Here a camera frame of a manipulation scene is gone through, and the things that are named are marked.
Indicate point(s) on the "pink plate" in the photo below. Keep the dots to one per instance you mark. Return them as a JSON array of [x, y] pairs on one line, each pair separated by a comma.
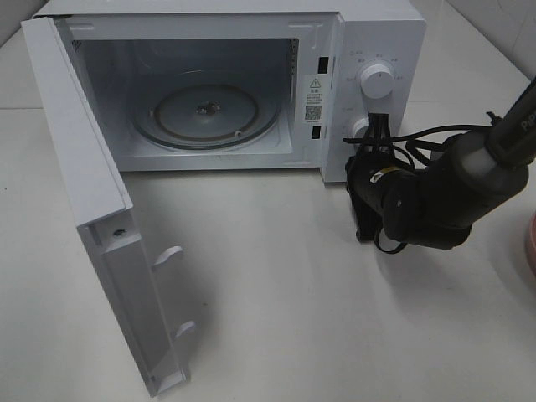
[[530, 244]]

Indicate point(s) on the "white microwave door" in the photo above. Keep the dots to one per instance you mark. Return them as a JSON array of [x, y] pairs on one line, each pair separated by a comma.
[[102, 208]]

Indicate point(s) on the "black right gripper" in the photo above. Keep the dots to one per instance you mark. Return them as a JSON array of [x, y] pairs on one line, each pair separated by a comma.
[[371, 163]]

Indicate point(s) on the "lower white timer knob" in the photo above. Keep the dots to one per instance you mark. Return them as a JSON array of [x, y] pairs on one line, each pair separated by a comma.
[[360, 128]]

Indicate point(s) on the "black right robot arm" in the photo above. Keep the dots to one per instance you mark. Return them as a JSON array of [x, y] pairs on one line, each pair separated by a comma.
[[430, 187]]

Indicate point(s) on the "glass microwave turntable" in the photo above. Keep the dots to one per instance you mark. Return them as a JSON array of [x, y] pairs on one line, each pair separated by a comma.
[[206, 110]]

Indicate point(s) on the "upper white power knob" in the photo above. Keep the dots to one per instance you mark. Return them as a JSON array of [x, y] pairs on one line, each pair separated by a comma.
[[377, 80]]

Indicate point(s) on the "white microwave oven body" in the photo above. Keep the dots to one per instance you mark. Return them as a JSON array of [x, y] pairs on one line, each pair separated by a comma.
[[318, 47]]

